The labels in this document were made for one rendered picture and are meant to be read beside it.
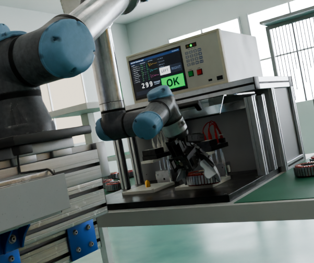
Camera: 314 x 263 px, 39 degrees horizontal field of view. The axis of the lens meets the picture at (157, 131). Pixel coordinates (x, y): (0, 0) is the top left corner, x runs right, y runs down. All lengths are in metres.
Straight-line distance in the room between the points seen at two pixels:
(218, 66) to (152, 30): 7.75
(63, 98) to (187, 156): 6.58
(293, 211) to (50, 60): 0.72
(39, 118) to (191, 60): 0.86
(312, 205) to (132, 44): 8.64
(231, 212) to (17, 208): 0.67
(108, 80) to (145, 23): 8.20
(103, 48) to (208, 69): 0.51
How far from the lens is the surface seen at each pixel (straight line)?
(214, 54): 1.69
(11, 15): 7.60
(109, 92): 1.32
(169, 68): 1.78
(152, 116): 1.23
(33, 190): 0.84
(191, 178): 1.44
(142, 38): 9.53
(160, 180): 1.85
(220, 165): 1.70
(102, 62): 1.33
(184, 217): 1.37
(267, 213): 1.25
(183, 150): 1.38
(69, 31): 0.95
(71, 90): 8.03
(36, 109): 1.03
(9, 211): 0.81
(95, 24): 1.07
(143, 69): 1.85
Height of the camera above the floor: 1.00
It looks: level
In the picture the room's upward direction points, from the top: 11 degrees counter-clockwise
